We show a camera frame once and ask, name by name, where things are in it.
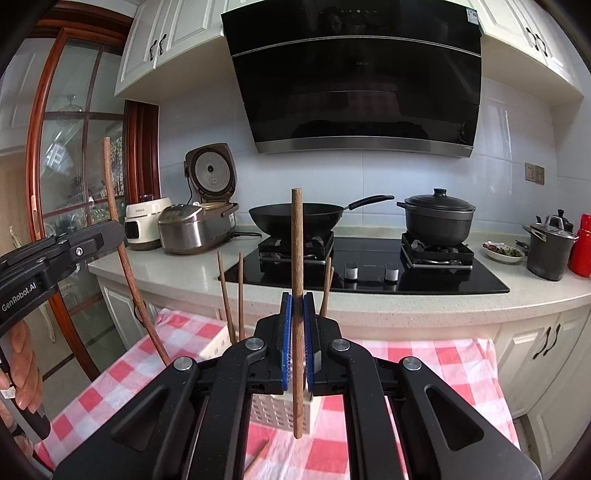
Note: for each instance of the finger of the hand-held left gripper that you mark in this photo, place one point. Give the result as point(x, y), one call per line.
point(87, 242)

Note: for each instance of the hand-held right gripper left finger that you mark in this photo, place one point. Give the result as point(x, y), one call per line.
point(287, 341)

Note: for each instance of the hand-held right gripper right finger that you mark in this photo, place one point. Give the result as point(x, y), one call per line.
point(310, 341)

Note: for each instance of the brown wooden chopstick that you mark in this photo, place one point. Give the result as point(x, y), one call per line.
point(224, 290)
point(111, 184)
point(297, 240)
point(256, 457)
point(241, 290)

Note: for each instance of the white plastic utensil basket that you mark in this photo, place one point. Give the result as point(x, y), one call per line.
point(272, 413)

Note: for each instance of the person's left hand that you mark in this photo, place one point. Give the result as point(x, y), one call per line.
point(27, 364)

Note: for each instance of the light wooden chopstick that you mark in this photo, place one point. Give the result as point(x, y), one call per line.
point(326, 286)

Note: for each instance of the white kitchen appliance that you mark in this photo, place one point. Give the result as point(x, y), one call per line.
point(143, 224)

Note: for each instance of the black glass gas stove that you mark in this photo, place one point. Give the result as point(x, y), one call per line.
point(369, 277)

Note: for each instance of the silver rice cooker open lid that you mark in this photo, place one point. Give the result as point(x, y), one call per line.
point(194, 230)

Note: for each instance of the speckled kitchen countertop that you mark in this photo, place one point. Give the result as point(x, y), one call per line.
point(415, 307)

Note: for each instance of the wooden glass display cabinet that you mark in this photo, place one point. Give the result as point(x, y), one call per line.
point(37, 138)

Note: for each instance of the red white checkered tablecloth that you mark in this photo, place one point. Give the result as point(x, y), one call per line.
point(429, 369)

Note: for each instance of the black wok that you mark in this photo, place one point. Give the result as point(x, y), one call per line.
point(291, 219)

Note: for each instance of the black lidded pot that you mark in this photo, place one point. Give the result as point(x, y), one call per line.
point(436, 221)

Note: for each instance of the plate of food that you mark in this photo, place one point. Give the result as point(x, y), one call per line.
point(503, 253)

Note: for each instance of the white upper cabinet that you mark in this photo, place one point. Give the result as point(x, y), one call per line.
point(526, 37)
point(175, 41)

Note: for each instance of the white base cabinets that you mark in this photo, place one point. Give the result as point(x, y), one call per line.
point(531, 350)

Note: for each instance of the grey lidded stock pot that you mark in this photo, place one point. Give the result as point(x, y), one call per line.
point(549, 254)

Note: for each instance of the black range hood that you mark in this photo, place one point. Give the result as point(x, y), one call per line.
point(355, 83)

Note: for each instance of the dark kettle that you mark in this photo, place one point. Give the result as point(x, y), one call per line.
point(564, 221)

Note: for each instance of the red bottle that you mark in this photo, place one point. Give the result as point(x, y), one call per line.
point(581, 249)

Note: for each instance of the wall socket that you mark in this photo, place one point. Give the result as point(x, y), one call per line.
point(534, 173)

